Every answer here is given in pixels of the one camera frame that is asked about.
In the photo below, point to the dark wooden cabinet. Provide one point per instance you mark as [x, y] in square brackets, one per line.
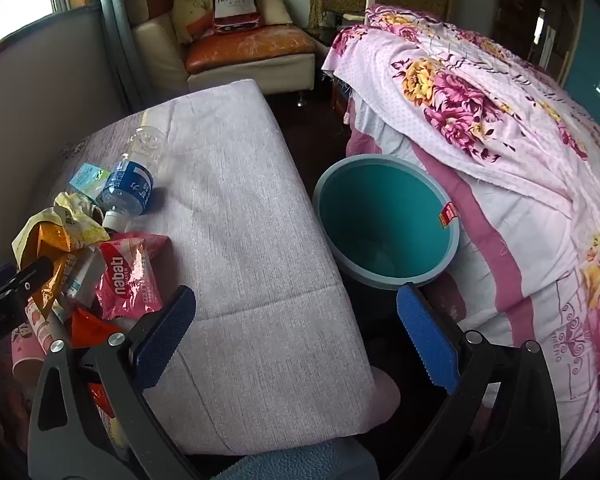
[520, 10]

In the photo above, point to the red gift bag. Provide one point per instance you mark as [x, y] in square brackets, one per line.
[232, 0]

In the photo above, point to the yellow printed pillow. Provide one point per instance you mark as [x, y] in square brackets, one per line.
[190, 10]

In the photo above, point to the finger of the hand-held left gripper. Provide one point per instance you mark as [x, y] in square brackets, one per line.
[30, 280]

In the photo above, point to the red foil snack wrapper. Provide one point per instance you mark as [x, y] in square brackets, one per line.
[92, 327]

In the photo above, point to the grey padded headboard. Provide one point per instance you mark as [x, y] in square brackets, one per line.
[40, 100]

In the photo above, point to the orange foil snack wrapper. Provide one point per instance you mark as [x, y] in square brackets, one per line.
[47, 255]

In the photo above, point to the teal plastic trash bin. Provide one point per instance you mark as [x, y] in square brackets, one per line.
[380, 210]

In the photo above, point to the pink paper cup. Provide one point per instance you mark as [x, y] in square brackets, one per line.
[25, 360]

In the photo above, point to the grey green curtain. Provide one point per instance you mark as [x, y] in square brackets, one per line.
[110, 20]

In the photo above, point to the yellow patterned paper napkin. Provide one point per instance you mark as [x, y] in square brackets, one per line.
[75, 220]

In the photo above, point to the white and pink quilt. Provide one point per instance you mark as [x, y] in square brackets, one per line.
[510, 230]

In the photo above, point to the cream leather sofa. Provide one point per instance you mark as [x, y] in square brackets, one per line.
[250, 72]

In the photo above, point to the grey fabric mattress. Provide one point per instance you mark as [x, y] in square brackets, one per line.
[240, 220]

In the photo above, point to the red white snack packet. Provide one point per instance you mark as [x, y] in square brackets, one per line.
[125, 275]

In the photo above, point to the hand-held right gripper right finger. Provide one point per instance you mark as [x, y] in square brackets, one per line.
[425, 335]

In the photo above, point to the clear plastic water bottle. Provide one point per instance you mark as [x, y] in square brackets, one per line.
[127, 185]

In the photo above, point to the orange seat cushion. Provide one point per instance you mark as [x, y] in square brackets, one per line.
[250, 45]

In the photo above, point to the pink floral bed sheet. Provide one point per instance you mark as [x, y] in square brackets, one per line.
[455, 85]

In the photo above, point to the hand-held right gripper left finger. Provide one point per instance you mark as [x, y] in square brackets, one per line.
[165, 335]

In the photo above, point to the light blue milk carton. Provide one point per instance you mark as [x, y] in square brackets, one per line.
[86, 177]

